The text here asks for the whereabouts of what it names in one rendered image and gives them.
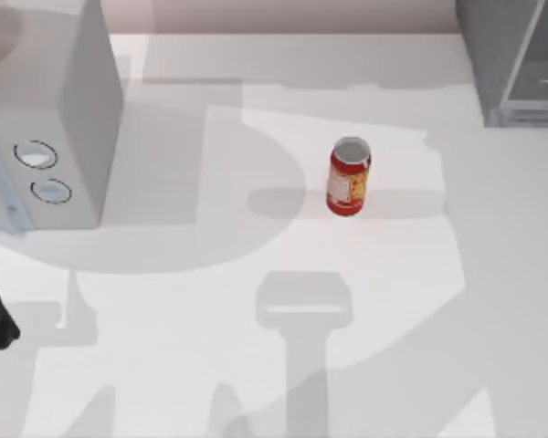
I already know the pale microwave oven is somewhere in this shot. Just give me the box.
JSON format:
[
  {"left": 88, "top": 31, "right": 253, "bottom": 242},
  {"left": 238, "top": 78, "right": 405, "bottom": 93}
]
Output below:
[{"left": 0, "top": 0, "right": 125, "bottom": 238}]

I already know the red and yellow can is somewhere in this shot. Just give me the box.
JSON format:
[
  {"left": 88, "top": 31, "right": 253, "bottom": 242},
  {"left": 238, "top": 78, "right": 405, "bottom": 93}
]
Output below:
[{"left": 325, "top": 136, "right": 373, "bottom": 218}]

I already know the grey cabinet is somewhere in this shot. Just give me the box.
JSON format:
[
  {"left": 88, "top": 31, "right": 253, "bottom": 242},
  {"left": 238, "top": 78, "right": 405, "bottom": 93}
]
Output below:
[{"left": 454, "top": 0, "right": 548, "bottom": 130}]

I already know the microwave knob with grey centre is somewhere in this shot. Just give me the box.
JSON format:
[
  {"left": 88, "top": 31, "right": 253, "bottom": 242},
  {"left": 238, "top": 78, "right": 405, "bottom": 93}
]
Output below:
[{"left": 29, "top": 178, "right": 73, "bottom": 204}]

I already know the microwave knob with white centre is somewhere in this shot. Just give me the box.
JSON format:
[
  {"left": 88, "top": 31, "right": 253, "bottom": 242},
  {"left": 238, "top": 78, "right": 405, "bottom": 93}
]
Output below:
[{"left": 12, "top": 140, "right": 58, "bottom": 171}]

